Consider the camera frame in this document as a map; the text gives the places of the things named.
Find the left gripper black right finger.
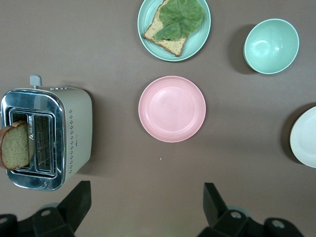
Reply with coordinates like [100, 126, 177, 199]
[197, 182, 304, 237]

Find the beige chrome toaster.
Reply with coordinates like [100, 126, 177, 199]
[0, 75, 93, 192]

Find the pink plate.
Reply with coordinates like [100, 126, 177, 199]
[138, 76, 207, 143]

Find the green plate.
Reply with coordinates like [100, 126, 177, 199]
[137, 0, 212, 62]

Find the green lettuce leaf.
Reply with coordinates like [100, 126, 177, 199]
[153, 0, 205, 42]

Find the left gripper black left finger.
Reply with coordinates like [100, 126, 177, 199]
[0, 181, 92, 237]

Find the green bowl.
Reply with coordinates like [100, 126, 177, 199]
[243, 18, 300, 75]

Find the toast slice under lettuce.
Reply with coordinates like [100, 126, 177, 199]
[142, 0, 190, 58]

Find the beige plate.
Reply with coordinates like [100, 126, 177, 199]
[289, 106, 316, 168]

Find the bread slice in toaster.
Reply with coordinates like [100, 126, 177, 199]
[0, 120, 35, 171]

